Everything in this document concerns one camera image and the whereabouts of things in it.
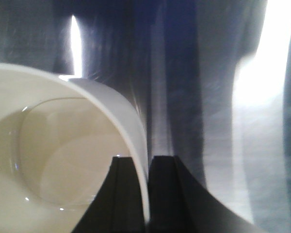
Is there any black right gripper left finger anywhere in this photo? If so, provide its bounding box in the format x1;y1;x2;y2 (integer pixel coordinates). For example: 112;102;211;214
72;157;145;233

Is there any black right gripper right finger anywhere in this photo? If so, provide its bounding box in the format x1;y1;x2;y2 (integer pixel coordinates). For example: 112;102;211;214
148;156;262;233

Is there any white plastic bin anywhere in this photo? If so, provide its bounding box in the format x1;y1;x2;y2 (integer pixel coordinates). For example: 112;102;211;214
0;64;150;233

